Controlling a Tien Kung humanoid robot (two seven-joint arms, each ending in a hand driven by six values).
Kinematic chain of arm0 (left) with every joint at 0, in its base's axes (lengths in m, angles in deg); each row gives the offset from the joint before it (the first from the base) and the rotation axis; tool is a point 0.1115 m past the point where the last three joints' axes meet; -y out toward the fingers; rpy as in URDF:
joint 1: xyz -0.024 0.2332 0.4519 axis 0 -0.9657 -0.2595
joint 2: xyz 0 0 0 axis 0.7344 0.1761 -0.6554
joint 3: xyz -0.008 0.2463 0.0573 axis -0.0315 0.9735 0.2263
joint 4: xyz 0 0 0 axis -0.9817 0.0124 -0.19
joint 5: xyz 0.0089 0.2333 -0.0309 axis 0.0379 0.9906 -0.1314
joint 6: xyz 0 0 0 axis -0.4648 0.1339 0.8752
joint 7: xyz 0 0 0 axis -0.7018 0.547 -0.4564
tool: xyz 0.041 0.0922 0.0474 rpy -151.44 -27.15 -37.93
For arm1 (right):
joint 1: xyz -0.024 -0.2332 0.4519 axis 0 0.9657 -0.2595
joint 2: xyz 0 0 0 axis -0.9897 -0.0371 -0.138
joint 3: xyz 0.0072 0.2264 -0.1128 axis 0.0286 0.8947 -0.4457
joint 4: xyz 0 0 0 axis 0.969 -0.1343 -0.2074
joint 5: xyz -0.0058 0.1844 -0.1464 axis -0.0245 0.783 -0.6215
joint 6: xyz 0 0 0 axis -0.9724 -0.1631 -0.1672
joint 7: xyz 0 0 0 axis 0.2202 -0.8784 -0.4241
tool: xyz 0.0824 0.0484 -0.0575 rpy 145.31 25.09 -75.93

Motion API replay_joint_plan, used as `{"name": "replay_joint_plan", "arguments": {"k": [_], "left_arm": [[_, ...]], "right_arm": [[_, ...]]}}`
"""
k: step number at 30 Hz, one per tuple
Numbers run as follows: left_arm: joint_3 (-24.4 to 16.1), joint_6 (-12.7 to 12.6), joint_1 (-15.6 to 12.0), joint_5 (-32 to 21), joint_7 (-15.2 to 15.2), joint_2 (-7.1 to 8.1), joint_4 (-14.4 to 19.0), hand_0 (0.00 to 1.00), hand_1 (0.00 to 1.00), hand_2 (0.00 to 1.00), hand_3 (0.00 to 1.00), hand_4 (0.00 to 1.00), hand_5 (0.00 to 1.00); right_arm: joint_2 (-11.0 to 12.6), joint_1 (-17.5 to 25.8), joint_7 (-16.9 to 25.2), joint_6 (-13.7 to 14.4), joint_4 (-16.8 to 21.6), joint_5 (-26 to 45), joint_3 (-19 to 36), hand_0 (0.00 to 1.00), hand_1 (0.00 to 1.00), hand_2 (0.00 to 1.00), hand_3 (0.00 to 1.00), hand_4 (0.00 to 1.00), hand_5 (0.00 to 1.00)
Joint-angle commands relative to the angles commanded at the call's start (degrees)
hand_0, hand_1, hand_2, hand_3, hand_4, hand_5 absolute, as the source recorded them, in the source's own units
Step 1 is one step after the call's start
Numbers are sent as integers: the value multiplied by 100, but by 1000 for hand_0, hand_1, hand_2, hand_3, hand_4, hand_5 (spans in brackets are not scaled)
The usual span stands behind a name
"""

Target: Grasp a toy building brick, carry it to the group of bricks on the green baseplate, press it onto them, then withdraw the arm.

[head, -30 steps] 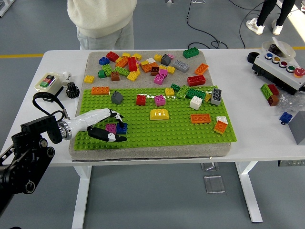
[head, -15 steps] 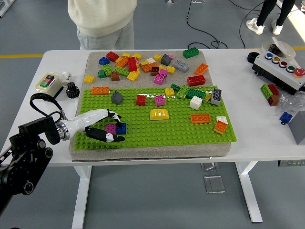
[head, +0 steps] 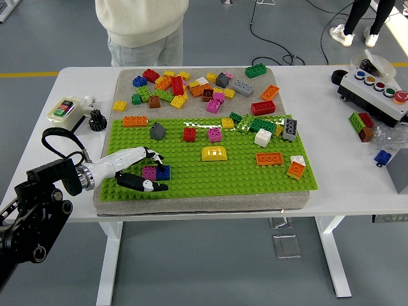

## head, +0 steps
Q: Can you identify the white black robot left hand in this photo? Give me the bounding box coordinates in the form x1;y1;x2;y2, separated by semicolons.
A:
91;146;170;193

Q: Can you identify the dark grey sloped brick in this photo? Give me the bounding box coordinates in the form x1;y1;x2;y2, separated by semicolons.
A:
215;73;231;89
149;122;166;140

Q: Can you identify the blue square brick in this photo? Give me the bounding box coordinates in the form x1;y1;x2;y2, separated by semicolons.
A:
155;164;171;182

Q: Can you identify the orange two-by-four brick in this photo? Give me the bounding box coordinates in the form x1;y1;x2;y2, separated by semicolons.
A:
122;115;149;128

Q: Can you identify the red square brick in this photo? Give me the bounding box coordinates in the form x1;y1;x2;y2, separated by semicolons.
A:
182;126;197;143

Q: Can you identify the light green two-by-four brick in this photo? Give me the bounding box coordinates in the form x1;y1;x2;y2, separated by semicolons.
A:
152;89;176;104

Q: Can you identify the red long brick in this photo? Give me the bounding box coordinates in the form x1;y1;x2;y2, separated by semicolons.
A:
171;76;186;97

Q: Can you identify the yellow domed brick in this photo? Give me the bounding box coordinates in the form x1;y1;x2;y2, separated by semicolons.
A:
200;145;229;162

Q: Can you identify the green studded baseplate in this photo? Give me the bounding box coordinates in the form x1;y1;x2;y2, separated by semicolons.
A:
99;113;319;203

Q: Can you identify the light green long brick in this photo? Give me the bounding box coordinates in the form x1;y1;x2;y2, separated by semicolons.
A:
236;114;257;134

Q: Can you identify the grey two-by-four brick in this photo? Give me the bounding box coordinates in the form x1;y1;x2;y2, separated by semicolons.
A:
282;118;299;142
231;80;256;99

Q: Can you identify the white square brick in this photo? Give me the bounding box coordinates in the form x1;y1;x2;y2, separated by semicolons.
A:
254;128;273;149

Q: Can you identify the dark green long brick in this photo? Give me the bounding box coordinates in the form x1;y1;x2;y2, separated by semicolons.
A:
249;117;277;134

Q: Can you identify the orange flat long brick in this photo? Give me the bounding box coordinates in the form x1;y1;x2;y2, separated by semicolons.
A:
255;152;284;167

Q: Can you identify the red two-by-four brick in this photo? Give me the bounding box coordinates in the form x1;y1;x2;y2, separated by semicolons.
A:
251;100;277;117

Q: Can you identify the dark green two-by-four brick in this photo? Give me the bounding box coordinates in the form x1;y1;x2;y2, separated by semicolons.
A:
245;63;269;79

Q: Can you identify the orange and yellow brick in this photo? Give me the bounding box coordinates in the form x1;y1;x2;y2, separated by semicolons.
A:
286;161;305;180

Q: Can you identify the blue brick with keyring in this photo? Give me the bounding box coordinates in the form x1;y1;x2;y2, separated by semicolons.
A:
374;149;393;168

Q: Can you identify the black gear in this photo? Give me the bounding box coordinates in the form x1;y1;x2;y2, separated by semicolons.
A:
87;108;107;132

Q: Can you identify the small white part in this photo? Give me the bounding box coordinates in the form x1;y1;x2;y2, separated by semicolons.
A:
82;94;98;112

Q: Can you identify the grey-brown mat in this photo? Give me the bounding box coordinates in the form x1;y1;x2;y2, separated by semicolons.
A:
92;67;311;215

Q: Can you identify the white table leg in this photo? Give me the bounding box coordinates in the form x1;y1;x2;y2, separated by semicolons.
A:
95;219;124;306
314;215;352;299

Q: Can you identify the person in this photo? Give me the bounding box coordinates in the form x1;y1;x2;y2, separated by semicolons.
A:
329;0;396;48
94;0;189;68

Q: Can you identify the clear floor plate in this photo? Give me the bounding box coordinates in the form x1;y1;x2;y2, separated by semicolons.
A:
272;235;302;259
268;216;293;229

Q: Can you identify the white push-button control box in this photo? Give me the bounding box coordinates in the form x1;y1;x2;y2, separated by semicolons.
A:
337;68;408;129

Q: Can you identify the clear plastic bag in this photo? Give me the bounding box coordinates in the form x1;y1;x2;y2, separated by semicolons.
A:
370;123;408;151

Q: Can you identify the table height control panel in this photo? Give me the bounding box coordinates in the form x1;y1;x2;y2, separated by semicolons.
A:
371;214;408;223

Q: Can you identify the round clear lidded container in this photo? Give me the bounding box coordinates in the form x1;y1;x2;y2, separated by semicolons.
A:
349;48;397;81

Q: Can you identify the grey box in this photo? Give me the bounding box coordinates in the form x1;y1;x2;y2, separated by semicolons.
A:
385;147;408;195

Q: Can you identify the cream switch box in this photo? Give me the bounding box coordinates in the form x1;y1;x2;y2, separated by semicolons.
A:
47;96;86;132

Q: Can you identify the white frame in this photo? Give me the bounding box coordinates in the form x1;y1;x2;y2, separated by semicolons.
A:
0;0;16;23

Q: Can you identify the black floor cable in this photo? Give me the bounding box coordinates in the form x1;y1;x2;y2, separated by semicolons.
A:
248;0;305;67
319;0;354;66

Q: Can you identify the black ring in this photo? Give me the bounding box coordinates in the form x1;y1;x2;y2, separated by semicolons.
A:
331;69;349;87

